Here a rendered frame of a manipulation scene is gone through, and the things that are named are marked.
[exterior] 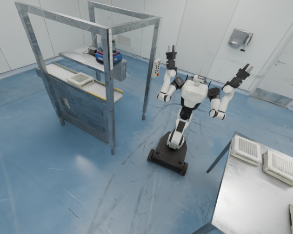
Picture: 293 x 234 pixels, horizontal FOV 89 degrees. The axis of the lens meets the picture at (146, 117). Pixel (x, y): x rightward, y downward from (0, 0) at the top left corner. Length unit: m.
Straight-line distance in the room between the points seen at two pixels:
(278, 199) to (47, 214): 2.27
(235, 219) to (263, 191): 0.40
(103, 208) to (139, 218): 0.44
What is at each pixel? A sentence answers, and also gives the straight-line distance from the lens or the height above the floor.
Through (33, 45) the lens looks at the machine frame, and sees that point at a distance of 2.32.
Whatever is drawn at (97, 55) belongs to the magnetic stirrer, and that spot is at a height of 1.45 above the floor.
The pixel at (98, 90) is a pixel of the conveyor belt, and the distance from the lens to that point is 2.05.
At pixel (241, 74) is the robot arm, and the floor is 1.56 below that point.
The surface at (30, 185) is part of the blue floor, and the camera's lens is 2.52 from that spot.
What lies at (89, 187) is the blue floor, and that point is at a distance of 2.27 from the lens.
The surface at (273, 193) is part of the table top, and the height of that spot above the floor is 0.89.
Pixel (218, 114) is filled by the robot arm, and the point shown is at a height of 1.19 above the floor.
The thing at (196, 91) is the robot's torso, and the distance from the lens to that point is 1.71.
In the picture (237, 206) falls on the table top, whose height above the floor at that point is 0.89.
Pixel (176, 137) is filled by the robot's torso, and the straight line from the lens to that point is 1.94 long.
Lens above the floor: 2.06
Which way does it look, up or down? 42 degrees down
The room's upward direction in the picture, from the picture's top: 9 degrees clockwise
